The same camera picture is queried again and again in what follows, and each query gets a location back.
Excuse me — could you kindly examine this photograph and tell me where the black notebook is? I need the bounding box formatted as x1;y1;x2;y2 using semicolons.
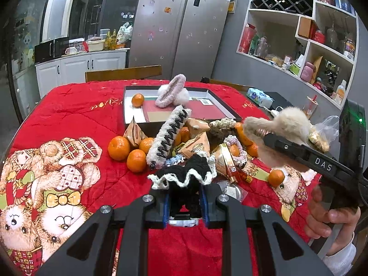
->
264;91;294;110

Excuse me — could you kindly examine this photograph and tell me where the dark kitchen window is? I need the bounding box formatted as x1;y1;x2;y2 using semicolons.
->
69;0;143;39

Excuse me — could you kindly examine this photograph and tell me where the clear plastic food bag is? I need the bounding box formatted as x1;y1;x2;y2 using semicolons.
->
309;115;340;153

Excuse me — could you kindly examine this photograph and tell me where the clear glass jar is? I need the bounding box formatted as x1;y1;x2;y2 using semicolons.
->
256;36;271;58

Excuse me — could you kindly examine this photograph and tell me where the pink container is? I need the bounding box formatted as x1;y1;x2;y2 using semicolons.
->
300;62;315;81

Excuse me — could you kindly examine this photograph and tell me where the person's right forearm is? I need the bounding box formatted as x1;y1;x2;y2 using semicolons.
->
325;231;358;276

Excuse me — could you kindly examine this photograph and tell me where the white plastic bag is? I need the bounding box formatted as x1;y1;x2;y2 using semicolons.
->
116;21;133;45

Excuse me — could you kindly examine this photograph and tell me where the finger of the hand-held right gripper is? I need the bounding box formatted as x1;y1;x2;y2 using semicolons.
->
263;132;368;189

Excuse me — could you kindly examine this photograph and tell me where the drink cup with straw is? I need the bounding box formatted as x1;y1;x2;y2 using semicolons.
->
305;95;319;120

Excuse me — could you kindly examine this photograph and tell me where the silver double-door refrigerator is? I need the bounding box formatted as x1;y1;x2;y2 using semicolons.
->
128;0;232;82

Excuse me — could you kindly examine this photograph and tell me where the beige fluffy pompom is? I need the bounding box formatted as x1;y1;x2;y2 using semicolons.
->
243;106;317;169

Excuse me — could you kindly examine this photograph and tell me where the white kitchen cabinet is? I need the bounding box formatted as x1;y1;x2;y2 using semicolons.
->
34;49;128;104

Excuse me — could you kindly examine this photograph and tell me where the brown box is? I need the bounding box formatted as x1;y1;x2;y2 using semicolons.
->
297;17;314;38

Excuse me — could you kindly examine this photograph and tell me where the clear bottle orange label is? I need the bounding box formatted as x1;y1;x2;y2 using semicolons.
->
334;80;348;105

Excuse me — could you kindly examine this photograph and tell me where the wooden chair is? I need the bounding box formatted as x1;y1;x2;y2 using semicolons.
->
85;65;162;82
201;76;255;92

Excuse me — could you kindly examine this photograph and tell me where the black scrunchie white lace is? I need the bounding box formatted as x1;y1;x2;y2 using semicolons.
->
147;153;217;227

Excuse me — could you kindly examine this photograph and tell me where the white wall shelf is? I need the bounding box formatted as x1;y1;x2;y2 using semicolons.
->
236;0;360;110

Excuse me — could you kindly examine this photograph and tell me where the glass sliding door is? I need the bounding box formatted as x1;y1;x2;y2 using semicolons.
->
7;0;55;72

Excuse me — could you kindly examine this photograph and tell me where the cream plastic basin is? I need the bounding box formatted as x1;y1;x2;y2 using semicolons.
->
86;40;104;52

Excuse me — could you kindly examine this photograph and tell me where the pink fuzzy hair claw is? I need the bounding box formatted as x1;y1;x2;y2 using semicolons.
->
155;74;190;108

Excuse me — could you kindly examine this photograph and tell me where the cream knitted scrunchie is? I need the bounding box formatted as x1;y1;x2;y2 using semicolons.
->
209;117;237;130

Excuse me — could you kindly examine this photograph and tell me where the gold pyramid paper packet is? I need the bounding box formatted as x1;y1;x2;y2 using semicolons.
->
185;118;210;137
124;118;148;147
177;132;212;158

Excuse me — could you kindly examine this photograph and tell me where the blue white tissue pack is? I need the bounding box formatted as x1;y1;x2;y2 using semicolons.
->
247;88;273;108

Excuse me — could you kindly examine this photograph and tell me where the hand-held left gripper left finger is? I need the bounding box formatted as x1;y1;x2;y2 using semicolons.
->
34;193;173;276

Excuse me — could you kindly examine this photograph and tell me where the red printed bear blanket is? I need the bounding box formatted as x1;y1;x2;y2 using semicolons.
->
0;79;322;276

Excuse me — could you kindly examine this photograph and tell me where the white fuzzy hair claw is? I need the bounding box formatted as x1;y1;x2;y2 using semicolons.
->
147;105;193;169

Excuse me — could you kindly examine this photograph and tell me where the gold foil bar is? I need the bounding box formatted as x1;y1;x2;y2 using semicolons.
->
220;143;241;183

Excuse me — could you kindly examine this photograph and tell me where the person's right hand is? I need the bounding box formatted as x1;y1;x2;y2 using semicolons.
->
305;184;361;246

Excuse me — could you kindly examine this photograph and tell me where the tall red box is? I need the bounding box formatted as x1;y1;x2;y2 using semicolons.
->
239;23;257;54

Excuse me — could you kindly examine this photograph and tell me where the black microwave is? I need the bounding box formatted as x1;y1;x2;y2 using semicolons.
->
34;37;69;63

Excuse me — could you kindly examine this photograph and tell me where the dark brown scrunchie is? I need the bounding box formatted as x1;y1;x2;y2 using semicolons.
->
208;128;230;143

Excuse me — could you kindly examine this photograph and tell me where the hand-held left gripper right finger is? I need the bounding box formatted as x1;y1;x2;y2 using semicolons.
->
200;184;335;276

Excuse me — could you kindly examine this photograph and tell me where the shallow black-rimmed box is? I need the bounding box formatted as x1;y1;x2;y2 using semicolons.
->
123;86;243;133

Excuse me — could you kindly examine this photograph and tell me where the pink knitted scrunchie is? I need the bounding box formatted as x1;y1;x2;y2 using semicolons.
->
223;135;248;164

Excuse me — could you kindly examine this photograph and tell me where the clear packet silver disc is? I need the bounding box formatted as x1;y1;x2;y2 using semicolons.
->
217;180;248;203

